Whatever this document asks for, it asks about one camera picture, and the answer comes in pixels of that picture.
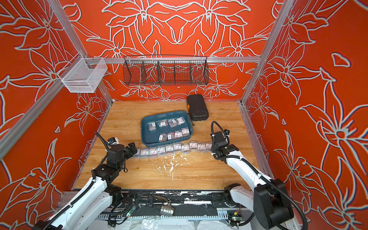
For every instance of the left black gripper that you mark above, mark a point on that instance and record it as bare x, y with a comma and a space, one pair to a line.
129, 153

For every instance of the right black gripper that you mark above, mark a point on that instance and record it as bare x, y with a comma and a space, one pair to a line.
214, 147

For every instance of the removed paper clip box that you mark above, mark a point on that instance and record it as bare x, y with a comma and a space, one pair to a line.
185, 148
153, 153
169, 149
144, 153
177, 147
202, 147
137, 155
209, 147
161, 151

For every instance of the blue plastic storage tray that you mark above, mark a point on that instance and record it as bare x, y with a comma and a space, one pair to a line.
164, 134

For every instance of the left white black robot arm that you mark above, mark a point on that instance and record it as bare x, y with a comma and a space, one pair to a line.
98, 194

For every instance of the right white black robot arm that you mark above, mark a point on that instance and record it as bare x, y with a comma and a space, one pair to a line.
267, 198

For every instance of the paper clip box tray left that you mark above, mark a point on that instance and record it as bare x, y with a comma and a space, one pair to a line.
152, 126

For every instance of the black tool case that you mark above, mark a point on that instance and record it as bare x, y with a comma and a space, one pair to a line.
197, 108

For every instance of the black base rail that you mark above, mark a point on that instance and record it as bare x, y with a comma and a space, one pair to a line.
195, 204

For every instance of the white wire wall basket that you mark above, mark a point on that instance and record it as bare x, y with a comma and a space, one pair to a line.
82, 75

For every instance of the black wire wall basket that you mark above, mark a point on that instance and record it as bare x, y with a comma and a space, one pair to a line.
171, 70

